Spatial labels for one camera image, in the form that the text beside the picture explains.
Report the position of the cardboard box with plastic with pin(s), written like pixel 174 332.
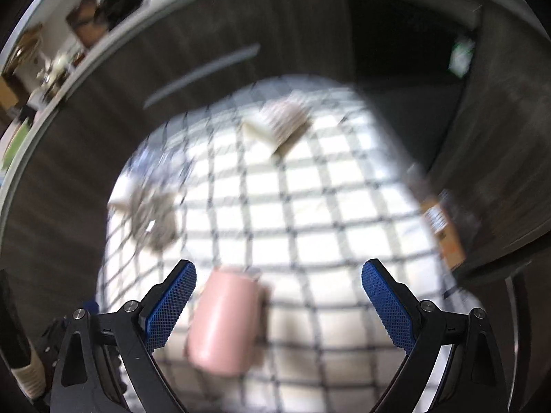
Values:
pixel 444 231

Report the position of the black wok on counter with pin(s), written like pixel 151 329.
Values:
pixel 111 13

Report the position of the green white energy label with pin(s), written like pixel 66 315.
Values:
pixel 461 57

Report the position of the pink cup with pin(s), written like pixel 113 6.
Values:
pixel 225 323

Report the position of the red dotted paper cup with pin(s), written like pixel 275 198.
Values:
pixel 278 120

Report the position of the white paper cup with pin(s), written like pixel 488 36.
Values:
pixel 120 201

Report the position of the silver drawer handle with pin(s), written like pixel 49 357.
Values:
pixel 205 70

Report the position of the black white checked tablecloth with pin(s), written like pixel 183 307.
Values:
pixel 306 217

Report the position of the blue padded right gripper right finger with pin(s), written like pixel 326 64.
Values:
pixel 394 304

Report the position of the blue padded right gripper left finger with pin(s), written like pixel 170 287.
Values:
pixel 164 303

